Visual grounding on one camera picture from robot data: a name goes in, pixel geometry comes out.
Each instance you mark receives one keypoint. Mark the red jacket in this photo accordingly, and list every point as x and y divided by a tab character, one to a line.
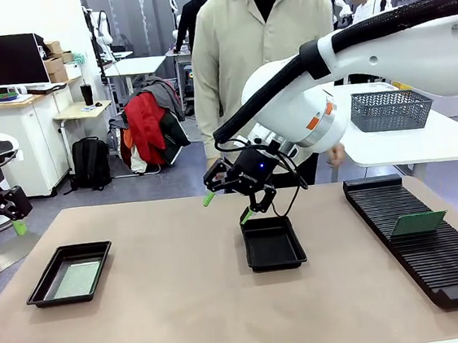
146	127

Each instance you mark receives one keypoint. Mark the black backpack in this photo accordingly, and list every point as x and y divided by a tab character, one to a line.
90	161

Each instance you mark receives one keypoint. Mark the small cardboard box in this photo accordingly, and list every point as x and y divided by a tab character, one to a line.
68	57
53	47

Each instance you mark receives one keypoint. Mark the black tumbler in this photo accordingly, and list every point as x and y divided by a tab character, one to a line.
87	96

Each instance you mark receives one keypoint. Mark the green circuit board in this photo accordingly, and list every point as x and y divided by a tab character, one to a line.
419	224
76	279

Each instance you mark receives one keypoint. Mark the yellow bin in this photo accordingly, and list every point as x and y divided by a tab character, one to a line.
404	86

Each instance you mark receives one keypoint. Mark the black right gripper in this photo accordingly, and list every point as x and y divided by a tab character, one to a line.
254	173

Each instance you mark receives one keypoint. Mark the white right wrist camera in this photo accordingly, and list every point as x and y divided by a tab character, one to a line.
257	137

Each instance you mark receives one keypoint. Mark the colourful bowl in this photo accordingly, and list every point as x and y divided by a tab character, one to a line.
6	96

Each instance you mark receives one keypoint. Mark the person in black clothes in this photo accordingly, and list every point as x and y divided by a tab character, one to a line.
190	16

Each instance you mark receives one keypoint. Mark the grey jacket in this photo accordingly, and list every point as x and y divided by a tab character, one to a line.
165	94

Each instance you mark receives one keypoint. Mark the white cabinet desk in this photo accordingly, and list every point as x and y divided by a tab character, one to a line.
24	131

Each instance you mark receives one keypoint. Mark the person in beige shirt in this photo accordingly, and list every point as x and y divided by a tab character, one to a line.
235	35

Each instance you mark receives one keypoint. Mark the black ESD tray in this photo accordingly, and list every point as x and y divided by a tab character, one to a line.
86	254
276	248

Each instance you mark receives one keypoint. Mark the black slotted board rack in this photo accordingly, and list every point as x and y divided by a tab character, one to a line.
447	263

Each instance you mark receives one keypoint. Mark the white background table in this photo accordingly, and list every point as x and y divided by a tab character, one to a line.
136	65

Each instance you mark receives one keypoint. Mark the grey plastic basket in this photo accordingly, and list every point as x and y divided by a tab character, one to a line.
390	111

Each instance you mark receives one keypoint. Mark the grey metal floor plate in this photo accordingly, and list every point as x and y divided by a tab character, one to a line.
16	249

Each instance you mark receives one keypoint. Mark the person's right forearm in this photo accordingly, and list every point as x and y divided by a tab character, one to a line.
210	132

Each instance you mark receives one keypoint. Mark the black computer monitor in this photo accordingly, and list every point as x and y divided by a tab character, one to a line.
0	60

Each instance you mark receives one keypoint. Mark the large cardboard box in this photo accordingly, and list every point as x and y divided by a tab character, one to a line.
54	71

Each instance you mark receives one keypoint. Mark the small wooden side table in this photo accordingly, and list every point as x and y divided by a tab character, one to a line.
79	110

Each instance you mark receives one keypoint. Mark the person's left hand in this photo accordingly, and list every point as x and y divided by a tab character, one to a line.
337	155

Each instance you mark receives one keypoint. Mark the dark green jacket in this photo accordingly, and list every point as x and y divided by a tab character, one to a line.
176	136

